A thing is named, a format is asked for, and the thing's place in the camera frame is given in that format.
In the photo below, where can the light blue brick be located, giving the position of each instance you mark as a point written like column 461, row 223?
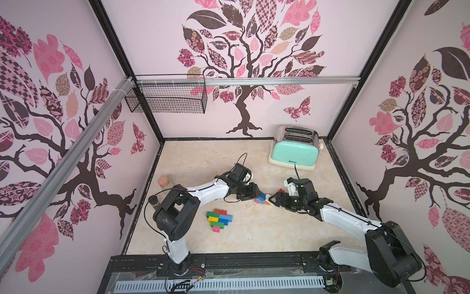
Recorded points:
column 226, row 217

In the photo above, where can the cork stoppered glass bottle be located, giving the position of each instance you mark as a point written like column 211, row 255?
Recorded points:
column 164, row 182

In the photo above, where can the white vented base strip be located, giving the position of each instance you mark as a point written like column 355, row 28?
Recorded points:
column 218, row 284

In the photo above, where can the aluminium rail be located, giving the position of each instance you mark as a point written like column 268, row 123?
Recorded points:
column 327, row 80
column 30, row 215

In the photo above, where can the aluminium rail back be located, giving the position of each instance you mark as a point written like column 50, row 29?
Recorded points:
column 327, row 80

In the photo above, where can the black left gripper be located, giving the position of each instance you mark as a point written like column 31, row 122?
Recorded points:
column 254, row 192

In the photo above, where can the yellow lego brick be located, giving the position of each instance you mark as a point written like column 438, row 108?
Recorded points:
column 213, row 219

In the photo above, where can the small dark labelled bottle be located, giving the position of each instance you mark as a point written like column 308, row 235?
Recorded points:
column 154, row 201

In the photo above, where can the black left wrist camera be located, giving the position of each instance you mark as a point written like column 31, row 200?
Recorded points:
column 240, row 174

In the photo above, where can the blue 2x3 lego brick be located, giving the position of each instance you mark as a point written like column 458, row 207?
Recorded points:
column 262, row 198

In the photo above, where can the light green lego brick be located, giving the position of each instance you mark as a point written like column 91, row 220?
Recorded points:
column 217, row 224

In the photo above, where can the mint green toaster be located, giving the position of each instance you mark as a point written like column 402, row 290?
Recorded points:
column 295, row 147

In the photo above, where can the black wire basket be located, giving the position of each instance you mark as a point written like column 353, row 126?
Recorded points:
column 173, row 93

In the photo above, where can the aluminium rail left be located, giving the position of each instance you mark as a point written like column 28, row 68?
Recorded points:
column 30, row 215

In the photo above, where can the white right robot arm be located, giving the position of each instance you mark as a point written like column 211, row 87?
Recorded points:
column 386, row 251

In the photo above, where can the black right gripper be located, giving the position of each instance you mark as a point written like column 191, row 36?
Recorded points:
column 284, row 198

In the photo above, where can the dark green brick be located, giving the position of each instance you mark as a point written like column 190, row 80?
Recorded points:
column 212, row 215

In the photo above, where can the magenta 2x2 lego brick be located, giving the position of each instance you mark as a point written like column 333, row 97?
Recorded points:
column 216, row 229

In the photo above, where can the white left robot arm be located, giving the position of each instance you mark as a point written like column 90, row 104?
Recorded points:
column 174, row 215

